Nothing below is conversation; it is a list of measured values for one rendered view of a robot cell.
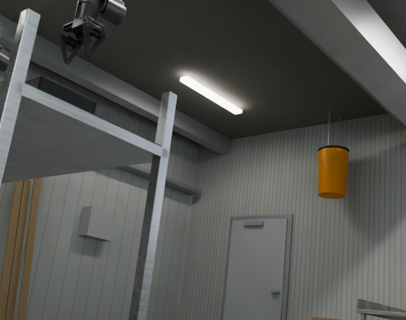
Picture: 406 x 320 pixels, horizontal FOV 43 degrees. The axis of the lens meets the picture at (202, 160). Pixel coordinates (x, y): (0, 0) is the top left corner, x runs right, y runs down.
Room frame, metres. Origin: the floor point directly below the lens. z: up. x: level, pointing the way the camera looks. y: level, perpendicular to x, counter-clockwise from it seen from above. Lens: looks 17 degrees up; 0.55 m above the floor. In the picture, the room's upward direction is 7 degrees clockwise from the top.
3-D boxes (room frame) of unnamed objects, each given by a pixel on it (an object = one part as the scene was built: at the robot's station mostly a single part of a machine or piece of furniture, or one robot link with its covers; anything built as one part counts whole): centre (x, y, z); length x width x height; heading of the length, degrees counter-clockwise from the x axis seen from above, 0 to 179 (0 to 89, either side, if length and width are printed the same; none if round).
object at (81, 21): (1.19, 0.33, 1.20); 0.07 x 0.07 x 0.09; 48
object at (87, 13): (1.21, 0.35, 1.27); 0.10 x 0.07 x 0.07; 48
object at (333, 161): (6.69, -1.77, 2.64); 0.42 x 0.41 x 0.65; 48
